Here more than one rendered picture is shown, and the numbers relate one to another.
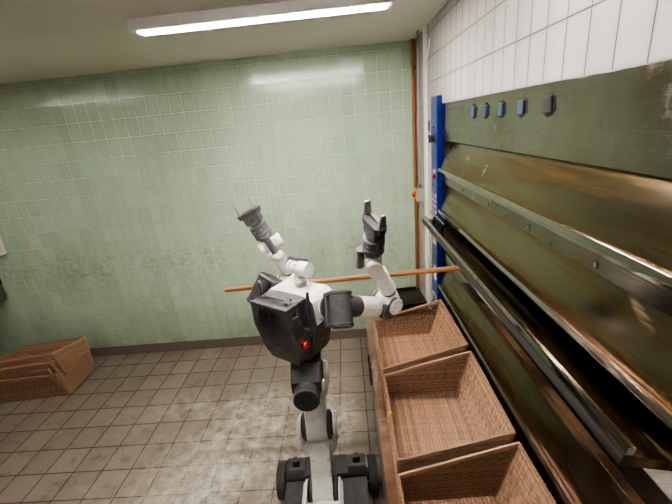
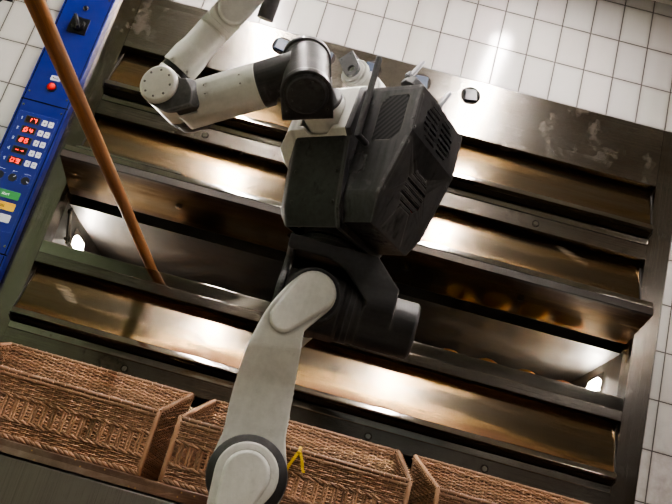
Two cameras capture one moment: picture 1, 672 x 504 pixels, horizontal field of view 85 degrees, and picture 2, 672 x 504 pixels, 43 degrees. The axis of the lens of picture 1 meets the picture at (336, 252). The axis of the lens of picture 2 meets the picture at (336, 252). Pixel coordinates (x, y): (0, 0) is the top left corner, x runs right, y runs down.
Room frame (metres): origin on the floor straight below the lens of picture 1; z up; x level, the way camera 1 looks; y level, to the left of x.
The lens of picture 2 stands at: (1.46, 1.78, 0.52)
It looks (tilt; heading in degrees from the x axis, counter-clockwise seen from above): 19 degrees up; 269
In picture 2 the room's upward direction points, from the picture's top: 16 degrees clockwise
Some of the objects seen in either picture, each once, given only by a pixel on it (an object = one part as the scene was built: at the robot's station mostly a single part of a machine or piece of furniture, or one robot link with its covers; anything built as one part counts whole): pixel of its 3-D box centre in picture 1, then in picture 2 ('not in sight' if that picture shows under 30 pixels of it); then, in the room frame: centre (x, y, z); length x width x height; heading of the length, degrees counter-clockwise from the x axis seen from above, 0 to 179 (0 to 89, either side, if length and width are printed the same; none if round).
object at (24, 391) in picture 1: (45, 373); not in sight; (2.89, 2.75, 0.14); 0.56 x 0.49 x 0.28; 93
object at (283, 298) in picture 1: (296, 318); (364, 170); (1.42, 0.20, 1.26); 0.34 x 0.30 x 0.36; 53
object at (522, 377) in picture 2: (505, 323); (328, 326); (1.38, -0.70, 1.16); 1.80 x 0.06 x 0.04; 177
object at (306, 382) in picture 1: (307, 374); (347, 298); (1.39, 0.18, 1.00); 0.28 x 0.13 x 0.18; 178
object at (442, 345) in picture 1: (415, 340); (66, 400); (1.98, -0.44, 0.72); 0.56 x 0.49 x 0.28; 178
